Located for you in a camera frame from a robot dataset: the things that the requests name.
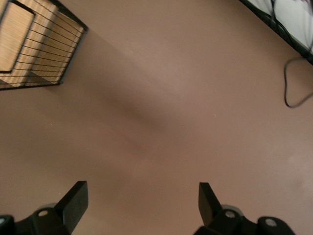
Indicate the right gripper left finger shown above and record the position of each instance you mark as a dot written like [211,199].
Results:
[68,208]

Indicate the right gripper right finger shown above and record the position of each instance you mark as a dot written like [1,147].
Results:
[210,208]

